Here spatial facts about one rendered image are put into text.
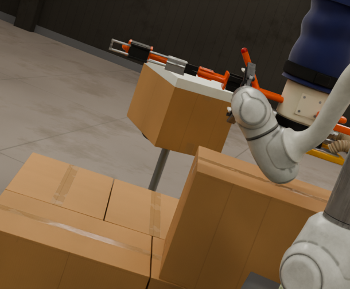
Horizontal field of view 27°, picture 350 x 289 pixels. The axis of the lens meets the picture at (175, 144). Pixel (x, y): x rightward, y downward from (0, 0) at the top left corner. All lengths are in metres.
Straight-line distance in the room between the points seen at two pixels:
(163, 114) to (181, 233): 1.58
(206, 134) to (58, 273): 1.76
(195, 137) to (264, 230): 1.65
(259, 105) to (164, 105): 2.01
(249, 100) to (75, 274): 0.91
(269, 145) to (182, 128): 1.97
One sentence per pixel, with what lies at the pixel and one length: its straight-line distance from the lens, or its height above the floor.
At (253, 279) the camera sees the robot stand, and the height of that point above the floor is 0.75.
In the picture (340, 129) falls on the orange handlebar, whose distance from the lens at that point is 2.30.
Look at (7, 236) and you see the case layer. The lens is 2.47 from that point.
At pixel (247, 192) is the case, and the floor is 0.93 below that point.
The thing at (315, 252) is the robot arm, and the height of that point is 1.04.
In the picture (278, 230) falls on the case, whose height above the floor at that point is 0.84.
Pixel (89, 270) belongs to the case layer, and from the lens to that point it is 2.47.
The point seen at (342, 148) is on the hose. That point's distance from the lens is 2.47.
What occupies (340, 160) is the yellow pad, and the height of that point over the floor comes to 1.12.
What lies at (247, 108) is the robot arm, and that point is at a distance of 1.95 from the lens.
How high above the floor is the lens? 1.50
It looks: 12 degrees down
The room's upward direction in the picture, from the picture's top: 19 degrees clockwise
